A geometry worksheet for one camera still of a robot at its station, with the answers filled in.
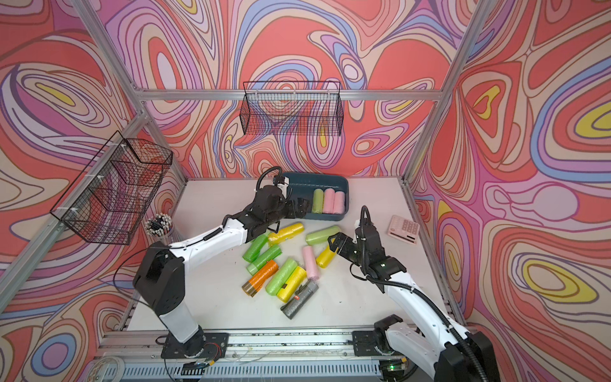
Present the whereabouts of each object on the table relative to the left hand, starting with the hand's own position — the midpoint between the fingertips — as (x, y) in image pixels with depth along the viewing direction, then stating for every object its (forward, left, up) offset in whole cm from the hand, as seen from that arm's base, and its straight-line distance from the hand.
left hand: (303, 202), depth 84 cm
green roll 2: (-9, +19, -18) cm, 28 cm away
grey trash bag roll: (-29, +2, -19) cm, 35 cm away
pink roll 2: (+11, -16, -16) cm, 25 cm away
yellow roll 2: (-23, +4, -19) cm, 30 cm away
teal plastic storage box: (+28, +1, -20) cm, 35 cm away
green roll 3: (-13, +15, -18) cm, 27 cm away
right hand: (-14, -12, -9) cm, 20 cm away
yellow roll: (-4, +8, -15) cm, 17 cm away
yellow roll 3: (-13, -8, -18) cm, 23 cm away
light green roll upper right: (-3, -7, -18) cm, 19 cm away
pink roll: (+14, -11, -16) cm, 24 cm away
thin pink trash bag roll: (-15, -3, -18) cm, 23 cm away
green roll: (+13, -6, -16) cm, 21 cm away
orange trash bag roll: (-24, +18, -18) cm, 35 cm away
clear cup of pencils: (-7, +52, -5) cm, 53 cm away
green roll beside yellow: (-24, +10, -18) cm, 32 cm away
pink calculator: (0, -42, -18) cm, 46 cm away
